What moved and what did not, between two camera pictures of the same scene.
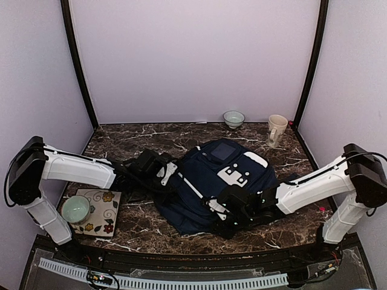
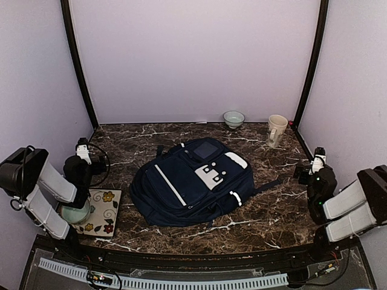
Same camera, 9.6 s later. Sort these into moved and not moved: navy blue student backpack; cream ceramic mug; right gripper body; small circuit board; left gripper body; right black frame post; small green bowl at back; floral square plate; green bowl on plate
Moved: navy blue student backpack; right gripper body; left gripper body
Not moved: green bowl on plate; small green bowl at back; floral square plate; right black frame post; small circuit board; cream ceramic mug
